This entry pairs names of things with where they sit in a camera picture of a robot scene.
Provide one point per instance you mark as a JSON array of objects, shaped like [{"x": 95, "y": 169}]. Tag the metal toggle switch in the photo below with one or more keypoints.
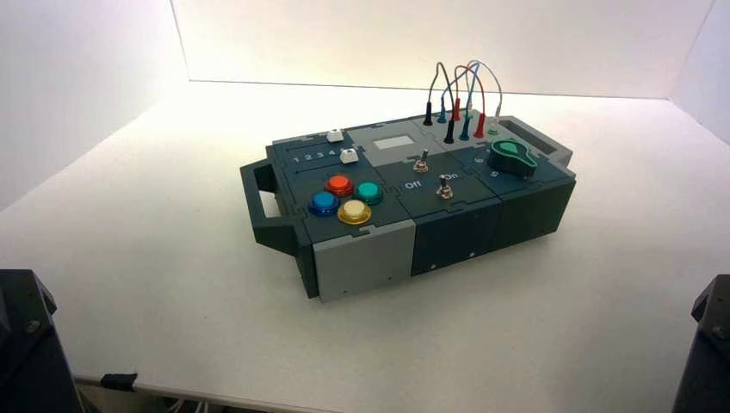
[
  {"x": 445, "y": 189},
  {"x": 422, "y": 163}
]

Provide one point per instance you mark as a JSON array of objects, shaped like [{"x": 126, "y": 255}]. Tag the green rotary knob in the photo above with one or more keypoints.
[{"x": 513, "y": 157}]

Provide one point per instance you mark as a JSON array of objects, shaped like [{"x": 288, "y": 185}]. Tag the white slider knob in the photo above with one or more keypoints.
[
  {"x": 347, "y": 155},
  {"x": 335, "y": 135}
]

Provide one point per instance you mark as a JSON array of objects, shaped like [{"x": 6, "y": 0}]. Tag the blue push button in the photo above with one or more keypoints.
[{"x": 324, "y": 202}]

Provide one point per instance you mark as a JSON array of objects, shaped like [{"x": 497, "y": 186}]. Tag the grey display screen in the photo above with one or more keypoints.
[{"x": 394, "y": 142}]

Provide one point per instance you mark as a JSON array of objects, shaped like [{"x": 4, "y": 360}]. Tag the green push button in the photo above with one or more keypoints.
[{"x": 368, "y": 192}]

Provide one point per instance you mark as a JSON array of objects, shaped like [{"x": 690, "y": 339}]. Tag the red push button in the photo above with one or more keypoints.
[{"x": 339, "y": 184}]

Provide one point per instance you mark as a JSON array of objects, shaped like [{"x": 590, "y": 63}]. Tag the yellow push button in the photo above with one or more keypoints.
[{"x": 354, "y": 211}]

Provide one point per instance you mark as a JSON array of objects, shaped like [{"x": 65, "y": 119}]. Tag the dark green control box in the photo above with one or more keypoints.
[{"x": 456, "y": 222}]

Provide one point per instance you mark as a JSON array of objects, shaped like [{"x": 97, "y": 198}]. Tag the black table clamp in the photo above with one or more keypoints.
[{"x": 118, "y": 381}]

